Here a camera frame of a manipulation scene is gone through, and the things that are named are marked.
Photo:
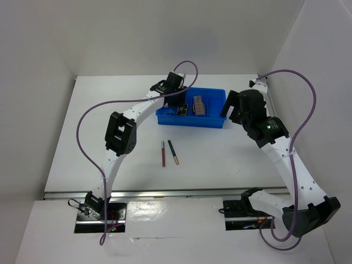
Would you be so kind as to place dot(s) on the red lip gloss tube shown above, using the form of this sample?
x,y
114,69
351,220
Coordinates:
x,y
163,154

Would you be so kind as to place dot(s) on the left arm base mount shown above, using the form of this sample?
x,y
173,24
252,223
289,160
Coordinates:
x,y
90,222

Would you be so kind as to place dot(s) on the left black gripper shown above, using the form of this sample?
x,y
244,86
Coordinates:
x,y
181,101

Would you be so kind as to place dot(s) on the blue plastic organizer bin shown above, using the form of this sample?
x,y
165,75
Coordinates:
x,y
213,99

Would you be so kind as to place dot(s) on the clear eyeshadow palette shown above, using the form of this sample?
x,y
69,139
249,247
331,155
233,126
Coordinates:
x,y
198,106

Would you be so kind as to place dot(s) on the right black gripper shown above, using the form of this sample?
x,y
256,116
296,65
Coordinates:
x,y
233,99

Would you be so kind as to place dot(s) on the black gold lipstick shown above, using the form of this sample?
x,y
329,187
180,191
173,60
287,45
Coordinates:
x,y
185,109

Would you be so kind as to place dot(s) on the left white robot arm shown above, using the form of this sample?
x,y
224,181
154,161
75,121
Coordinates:
x,y
121,135

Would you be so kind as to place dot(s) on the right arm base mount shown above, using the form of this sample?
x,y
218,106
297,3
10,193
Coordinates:
x,y
238,216

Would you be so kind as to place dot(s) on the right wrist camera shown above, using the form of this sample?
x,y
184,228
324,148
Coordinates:
x,y
259,85

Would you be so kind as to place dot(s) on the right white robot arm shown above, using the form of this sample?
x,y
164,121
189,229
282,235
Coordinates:
x,y
309,206

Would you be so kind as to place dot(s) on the dark green gold pencil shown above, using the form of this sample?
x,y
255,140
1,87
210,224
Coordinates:
x,y
173,152

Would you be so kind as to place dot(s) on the front aluminium rail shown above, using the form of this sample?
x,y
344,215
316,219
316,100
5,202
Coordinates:
x,y
151,194

